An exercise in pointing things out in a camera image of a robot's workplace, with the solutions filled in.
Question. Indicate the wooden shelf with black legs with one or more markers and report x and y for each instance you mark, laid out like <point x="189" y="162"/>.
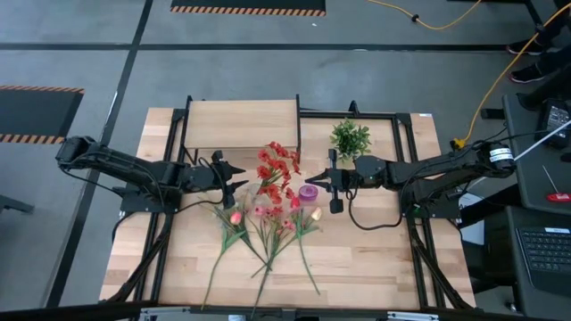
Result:
<point x="241" y="125"/>

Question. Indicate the person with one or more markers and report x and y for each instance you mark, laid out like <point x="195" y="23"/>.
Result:
<point x="557" y="58"/>

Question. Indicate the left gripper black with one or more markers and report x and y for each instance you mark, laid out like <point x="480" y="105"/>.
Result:
<point x="209" y="178"/>

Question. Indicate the pink tulip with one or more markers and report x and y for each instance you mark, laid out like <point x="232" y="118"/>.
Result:
<point x="235" y="218"/>

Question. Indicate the dark desk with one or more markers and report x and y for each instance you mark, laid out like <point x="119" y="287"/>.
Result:
<point x="531" y="187"/>
<point x="519" y="218"/>

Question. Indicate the small purple glass vase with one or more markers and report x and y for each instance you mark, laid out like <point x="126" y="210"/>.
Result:
<point x="308" y="192"/>

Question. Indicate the green plant in white pot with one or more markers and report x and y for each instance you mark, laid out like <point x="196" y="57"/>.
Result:
<point x="350" y="140"/>

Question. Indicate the cream tulip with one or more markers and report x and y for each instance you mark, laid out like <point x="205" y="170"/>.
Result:
<point x="316" y="214"/>

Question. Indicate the black metal table frame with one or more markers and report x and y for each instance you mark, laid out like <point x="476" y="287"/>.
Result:
<point x="379" y="115"/>

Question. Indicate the black device with label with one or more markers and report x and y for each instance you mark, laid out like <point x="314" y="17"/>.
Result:
<point x="553" y="129"/>

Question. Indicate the black laptop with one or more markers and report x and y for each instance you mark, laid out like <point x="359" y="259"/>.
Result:
<point x="546" y="254"/>

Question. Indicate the person's shoe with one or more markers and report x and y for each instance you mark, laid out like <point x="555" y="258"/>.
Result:
<point x="528" y="73"/>
<point x="524" y="46"/>

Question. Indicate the pink blossom spray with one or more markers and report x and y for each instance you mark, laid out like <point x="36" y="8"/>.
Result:
<point x="260" y="211"/>

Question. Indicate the black orange-striped floor mat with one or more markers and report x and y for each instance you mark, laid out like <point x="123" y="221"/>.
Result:
<point x="245" y="3"/>
<point x="35" y="113"/>

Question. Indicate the black floor stand foot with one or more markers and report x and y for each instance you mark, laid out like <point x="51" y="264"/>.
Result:
<point x="13" y="204"/>

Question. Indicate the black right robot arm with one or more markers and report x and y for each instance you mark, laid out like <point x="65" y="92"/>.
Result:
<point x="428" y="167"/>

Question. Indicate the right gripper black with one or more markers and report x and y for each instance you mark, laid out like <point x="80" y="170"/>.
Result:
<point x="344" y="179"/>

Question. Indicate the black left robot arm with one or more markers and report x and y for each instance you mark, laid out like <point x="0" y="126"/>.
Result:
<point x="125" y="162"/>

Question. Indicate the red flower bunch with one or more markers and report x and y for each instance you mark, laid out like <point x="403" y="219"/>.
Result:
<point x="276" y="167"/>

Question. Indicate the white blossom spray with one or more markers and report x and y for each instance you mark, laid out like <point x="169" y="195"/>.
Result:
<point x="253" y="250"/>

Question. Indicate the tall clear glass vase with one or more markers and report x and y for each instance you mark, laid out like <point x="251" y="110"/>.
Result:
<point x="252" y="194"/>

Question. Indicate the silver frame bracket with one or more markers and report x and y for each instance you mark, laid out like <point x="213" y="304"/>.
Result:
<point x="412" y="316"/>
<point x="165" y="313"/>

